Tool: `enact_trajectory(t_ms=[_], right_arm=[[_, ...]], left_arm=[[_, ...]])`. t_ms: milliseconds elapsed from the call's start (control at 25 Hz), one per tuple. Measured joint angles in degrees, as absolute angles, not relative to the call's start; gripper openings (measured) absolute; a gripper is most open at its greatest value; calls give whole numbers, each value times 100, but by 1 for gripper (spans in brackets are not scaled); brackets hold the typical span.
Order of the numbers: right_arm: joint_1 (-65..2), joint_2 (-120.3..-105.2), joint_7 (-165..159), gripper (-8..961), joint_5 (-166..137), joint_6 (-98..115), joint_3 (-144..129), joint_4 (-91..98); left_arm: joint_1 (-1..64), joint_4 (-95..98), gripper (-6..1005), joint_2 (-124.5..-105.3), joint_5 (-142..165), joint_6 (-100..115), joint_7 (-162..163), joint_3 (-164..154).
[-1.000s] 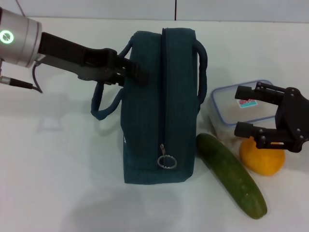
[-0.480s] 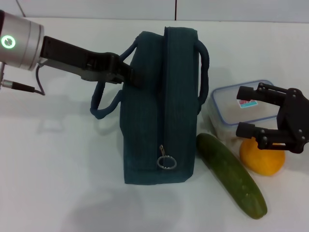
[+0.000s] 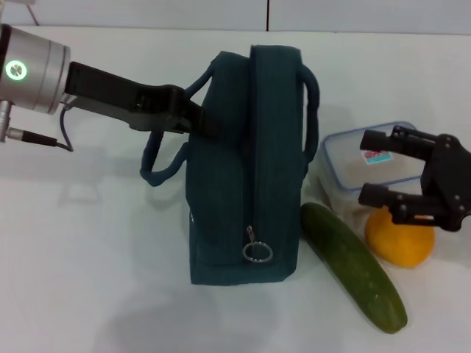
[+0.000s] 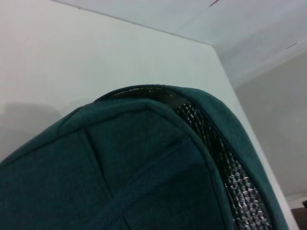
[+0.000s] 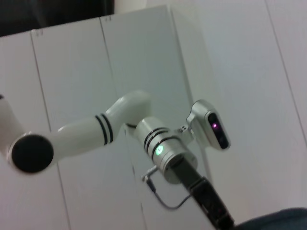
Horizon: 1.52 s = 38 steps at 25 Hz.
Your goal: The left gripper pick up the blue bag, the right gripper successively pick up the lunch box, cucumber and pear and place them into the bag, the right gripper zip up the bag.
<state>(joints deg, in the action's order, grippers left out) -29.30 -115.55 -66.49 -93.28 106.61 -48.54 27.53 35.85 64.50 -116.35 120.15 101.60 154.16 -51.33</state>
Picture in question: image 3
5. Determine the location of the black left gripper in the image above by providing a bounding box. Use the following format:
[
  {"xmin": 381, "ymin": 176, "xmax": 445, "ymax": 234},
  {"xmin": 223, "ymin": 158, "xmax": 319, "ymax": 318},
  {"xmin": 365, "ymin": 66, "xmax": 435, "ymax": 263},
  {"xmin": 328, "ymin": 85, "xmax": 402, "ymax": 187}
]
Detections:
[{"xmin": 64, "ymin": 61, "xmax": 226, "ymax": 140}]

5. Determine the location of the green cucumber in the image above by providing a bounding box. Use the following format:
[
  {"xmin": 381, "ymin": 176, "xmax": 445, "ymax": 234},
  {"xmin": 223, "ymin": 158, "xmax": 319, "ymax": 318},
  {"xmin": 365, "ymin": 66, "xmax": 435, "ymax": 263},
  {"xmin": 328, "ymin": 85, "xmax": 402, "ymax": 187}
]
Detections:
[{"xmin": 300, "ymin": 202, "xmax": 408, "ymax": 335}]

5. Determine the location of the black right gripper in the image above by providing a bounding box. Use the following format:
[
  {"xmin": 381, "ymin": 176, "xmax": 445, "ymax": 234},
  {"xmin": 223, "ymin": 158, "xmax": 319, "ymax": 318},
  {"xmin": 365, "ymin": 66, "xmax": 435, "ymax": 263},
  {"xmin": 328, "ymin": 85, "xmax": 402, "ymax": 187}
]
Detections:
[{"xmin": 358, "ymin": 125, "xmax": 471, "ymax": 232}]

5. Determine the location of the dark blue insulated lunch bag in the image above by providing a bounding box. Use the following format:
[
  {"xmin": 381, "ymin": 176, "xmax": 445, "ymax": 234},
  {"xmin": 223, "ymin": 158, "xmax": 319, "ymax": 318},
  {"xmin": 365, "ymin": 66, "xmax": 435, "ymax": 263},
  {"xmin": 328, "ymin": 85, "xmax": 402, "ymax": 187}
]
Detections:
[{"xmin": 138, "ymin": 44, "xmax": 320, "ymax": 287}]

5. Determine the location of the clear plastic food container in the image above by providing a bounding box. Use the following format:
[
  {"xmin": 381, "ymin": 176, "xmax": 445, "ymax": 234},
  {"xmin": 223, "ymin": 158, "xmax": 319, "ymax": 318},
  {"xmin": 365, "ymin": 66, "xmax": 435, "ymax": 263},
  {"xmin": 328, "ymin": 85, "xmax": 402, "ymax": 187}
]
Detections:
[{"xmin": 318, "ymin": 120, "xmax": 430, "ymax": 224}]

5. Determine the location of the grey left arm cable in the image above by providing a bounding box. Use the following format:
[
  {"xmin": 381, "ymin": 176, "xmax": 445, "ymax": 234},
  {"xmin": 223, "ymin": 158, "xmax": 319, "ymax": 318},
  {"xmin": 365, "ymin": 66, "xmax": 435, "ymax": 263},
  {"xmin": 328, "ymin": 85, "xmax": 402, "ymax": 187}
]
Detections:
[{"xmin": 7, "ymin": 104, "xmax": 74, "ymax": 152}]

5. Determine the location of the orange yellow pear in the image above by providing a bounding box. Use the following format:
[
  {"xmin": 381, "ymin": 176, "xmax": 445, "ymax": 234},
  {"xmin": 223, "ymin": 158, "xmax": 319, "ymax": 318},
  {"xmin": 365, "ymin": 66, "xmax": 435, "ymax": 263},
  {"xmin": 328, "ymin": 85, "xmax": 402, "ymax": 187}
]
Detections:
[{"xmin": 364, "ymin": 205, "xmax": 436, "ymax": 268}]

